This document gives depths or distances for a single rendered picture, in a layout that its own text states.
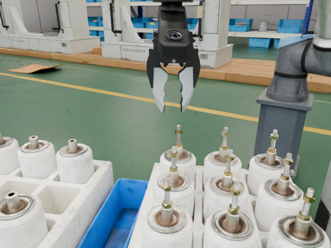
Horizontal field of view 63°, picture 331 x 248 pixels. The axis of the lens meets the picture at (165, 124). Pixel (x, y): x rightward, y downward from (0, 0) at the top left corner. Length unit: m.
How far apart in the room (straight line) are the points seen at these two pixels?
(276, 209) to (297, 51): 0.60
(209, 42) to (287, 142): 1.81
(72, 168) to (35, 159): 0.11
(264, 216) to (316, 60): 0.57
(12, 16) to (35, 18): 3.00
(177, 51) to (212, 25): 2.34
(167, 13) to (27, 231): 0.47
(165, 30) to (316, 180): 0.94
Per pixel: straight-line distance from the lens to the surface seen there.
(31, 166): 0.83
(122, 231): 0.87
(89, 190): 0.74
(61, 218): 0.68
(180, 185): 0.61
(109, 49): 3.35
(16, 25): 4.93
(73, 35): 3.85
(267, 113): 1.09
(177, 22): 0.45
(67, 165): 0.76
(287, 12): 8.92
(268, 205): 0.62
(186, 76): 0.51
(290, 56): 1.06
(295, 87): 1.08
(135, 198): 0.90
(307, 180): 1.20
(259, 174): 0.72
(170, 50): 0.40
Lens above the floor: 0.61
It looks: 23 degrees down
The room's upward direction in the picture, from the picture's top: straight up
